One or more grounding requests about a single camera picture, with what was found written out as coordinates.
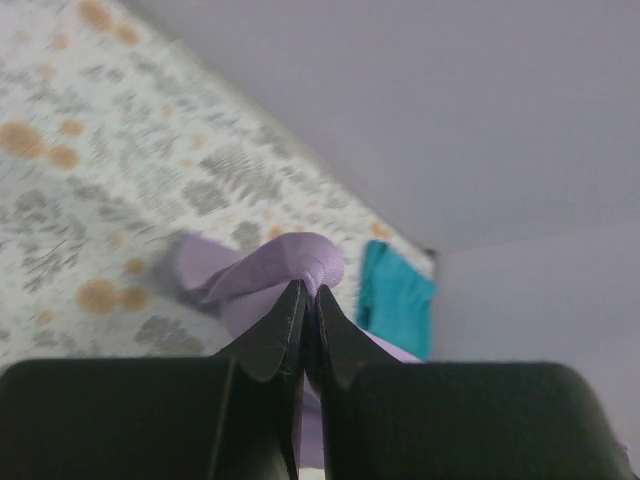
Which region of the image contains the folded teal t shirt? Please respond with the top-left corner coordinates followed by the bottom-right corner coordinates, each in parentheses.
top-left (356, 240), bottom-right (437, 361)

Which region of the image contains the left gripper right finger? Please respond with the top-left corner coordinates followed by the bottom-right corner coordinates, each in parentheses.
top-left (314, 287), bottom-right (631, 479)

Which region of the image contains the floral tablecloth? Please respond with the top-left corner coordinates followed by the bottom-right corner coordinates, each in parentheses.
top-left (1, 1), bottom-right (435, 365)

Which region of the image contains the purple t shirt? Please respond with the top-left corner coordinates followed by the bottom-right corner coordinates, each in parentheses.
top-left (162, 233), bottom-right (447, 479)

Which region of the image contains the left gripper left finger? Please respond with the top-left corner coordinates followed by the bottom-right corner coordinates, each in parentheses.
top-left (1, 281), bottom-right (307, 479)

